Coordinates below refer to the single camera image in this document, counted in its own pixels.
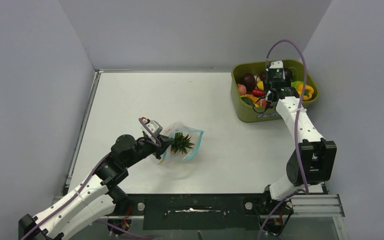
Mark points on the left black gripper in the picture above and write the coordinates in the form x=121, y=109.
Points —
x=165, y=142

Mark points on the toy pineapple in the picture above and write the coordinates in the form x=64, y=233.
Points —
x=181, y=144

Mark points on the clear zip top bag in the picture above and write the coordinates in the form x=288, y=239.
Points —
x=196, y=138

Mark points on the dark red toy apple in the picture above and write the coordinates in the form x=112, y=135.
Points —
x=249, y=81

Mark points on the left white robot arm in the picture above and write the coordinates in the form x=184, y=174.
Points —
x=96, y=196

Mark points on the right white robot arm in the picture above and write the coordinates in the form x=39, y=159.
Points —
x=312, y=161

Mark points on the small pink toy peach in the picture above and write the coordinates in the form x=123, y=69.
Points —
x=242, y=90

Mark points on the olive green plastic bin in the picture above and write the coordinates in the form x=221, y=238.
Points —
x=244, y=111

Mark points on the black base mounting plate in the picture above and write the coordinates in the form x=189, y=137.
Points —
x=216, y=211

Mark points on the red toy chili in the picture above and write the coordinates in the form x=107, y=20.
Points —
x=258, y=93

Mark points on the yellow toy bell pepper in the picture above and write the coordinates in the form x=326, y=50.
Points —
x=307, y=91

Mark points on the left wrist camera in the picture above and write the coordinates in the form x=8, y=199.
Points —
x=151, y=127

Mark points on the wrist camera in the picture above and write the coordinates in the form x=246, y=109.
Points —
x=278, y=64
x=151, y=127

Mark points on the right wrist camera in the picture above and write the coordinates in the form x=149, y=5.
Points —
x=278, y=64

